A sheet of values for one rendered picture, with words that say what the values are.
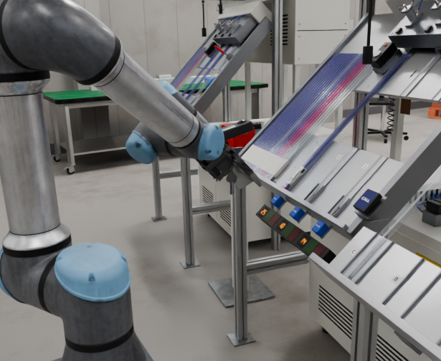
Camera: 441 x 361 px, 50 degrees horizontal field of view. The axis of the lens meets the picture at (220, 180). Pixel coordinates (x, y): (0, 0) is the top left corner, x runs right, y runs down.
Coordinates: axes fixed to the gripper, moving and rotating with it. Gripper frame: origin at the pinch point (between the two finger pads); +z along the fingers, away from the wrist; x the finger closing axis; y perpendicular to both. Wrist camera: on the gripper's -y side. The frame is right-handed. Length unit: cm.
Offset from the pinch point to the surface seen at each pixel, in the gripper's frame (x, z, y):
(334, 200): 18.8, 9.9, -7.5
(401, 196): 32.0, 12.3, -15.9
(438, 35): 13, 4, -56
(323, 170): 6.3, 9.9, -13.5
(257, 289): -71, 77, 28
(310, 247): 22.4, 10.8, 4.8
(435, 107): -433, 367, -307
